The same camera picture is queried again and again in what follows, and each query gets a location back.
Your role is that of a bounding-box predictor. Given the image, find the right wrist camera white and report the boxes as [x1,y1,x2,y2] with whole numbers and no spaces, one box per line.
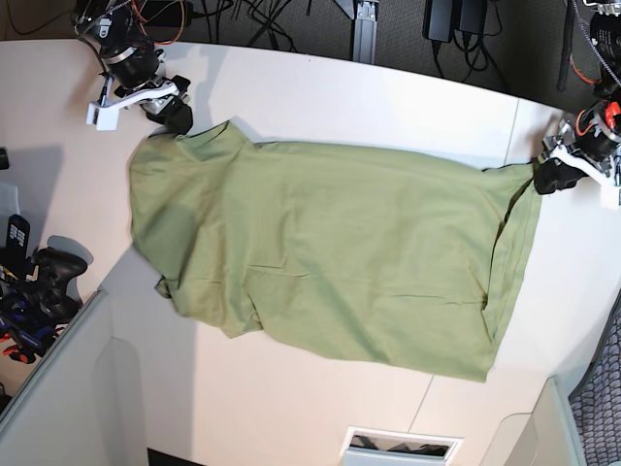
[86,102,120,131]

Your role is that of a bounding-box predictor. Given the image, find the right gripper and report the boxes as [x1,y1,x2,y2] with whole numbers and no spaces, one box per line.
[101,46,193,135]

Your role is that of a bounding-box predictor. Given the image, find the grey partition panel left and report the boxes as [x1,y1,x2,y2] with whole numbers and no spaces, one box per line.
[1,290,148,465]

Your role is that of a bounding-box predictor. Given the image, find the black power adapter brick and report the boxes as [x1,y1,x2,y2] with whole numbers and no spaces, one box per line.
[423,0,454,43]

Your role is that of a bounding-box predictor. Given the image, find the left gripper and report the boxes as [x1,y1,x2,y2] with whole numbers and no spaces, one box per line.
[534,101,620,195]

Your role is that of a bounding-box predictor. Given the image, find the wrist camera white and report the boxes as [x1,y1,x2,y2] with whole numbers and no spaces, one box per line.
[86,102,120,131]
[600,184,621,211]

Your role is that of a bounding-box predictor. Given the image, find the black remote control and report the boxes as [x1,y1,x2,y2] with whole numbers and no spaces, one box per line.
[6,215,30,253]

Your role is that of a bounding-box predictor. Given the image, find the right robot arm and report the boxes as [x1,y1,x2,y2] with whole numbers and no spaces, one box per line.
[72,1,193,135]

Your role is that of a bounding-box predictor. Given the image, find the black cable bundle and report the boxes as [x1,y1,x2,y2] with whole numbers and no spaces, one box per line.
[431,18,510,93]

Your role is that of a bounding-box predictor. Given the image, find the blue orange tools pile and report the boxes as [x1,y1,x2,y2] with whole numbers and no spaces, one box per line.
[1,266,61,365]

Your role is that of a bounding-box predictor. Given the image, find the mesh office chair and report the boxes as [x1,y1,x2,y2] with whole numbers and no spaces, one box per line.
[569,312,620,465]

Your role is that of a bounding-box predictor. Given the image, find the black game controller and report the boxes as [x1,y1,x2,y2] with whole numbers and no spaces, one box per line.
[33,248,87,324]

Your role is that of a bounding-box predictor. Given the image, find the aluminium table leg post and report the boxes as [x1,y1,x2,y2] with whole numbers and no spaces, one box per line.
[352,0,378,65]

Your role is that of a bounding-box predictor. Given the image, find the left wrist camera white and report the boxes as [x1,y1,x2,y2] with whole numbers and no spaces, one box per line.
[600,184,621,211]

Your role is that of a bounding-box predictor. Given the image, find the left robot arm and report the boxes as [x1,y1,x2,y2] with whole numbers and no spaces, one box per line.
[534,1,620,210]

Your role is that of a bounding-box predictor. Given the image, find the green t-shirt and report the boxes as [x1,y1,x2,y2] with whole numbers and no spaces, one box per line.
[128,121,540,382]

